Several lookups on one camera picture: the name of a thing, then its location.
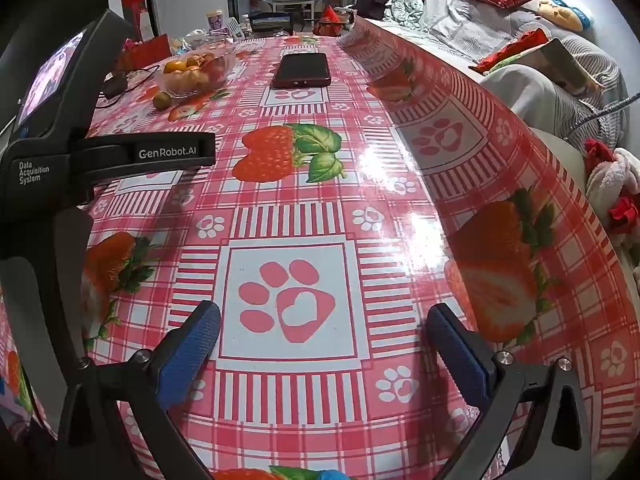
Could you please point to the beige sofa armrest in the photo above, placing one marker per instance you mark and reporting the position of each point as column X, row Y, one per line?
column 565, row 160

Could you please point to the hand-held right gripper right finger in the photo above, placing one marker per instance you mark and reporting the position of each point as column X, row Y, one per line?
column 460, row 360

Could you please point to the grey striped sofa cover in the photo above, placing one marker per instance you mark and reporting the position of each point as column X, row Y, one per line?
column 590, row 55

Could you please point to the white green patterned cloth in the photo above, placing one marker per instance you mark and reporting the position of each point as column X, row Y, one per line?
column 405, row 6

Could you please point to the red gift box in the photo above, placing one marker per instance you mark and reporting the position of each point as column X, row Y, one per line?
column 150, row 52

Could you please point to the grey checked shirt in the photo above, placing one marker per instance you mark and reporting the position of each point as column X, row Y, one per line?
column 460, row 25

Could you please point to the person's right hand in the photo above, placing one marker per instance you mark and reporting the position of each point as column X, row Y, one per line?
column 334, row 475

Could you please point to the clear glass bowl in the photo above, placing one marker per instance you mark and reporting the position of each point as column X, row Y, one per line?
column 227, row 60

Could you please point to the greenish brown round fruit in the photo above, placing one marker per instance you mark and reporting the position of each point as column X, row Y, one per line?
column 162, row 100

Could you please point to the dark red smartphone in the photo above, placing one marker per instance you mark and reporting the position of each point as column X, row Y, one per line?
column 302, row 71

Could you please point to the black framed stand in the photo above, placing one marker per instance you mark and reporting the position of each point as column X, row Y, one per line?
column 270, row 22

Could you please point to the purple label jar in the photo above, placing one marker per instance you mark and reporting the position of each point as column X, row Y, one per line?
column 216, row 21

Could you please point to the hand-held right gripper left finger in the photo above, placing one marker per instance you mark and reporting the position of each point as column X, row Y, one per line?
column 192, row 355

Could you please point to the white side table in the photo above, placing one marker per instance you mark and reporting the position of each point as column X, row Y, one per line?
column 292, row 2

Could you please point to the red white plush toy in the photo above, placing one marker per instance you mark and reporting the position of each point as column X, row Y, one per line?
column 612, row 185

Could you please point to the black power adapter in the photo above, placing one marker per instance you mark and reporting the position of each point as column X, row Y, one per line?
column 114, row 86

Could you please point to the red gift bag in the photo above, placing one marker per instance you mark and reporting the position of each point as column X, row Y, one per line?
column 331, row 16

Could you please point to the white cushion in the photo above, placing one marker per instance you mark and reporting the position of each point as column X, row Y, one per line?
column 540, row 102

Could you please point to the red checked strawberry tablecloth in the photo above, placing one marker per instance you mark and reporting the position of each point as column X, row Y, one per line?
column 320, row 210

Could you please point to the open magazine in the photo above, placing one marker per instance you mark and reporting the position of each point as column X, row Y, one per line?
column 570, row 65

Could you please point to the white door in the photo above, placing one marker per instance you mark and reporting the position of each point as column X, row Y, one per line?
column 200, row 10

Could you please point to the cartoon plush pillow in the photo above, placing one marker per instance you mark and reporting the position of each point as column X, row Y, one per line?
column 565, row 12

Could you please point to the heap of small oranges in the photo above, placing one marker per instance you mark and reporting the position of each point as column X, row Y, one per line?
column 187, row 82

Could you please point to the dark jacket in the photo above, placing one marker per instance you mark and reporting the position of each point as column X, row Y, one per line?
column 372, row 0

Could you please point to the red green cushion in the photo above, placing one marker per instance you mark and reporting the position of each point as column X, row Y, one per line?
column 510, row 52

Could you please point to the clear plastic bag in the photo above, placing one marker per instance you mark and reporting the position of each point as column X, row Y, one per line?
column 197, row 40

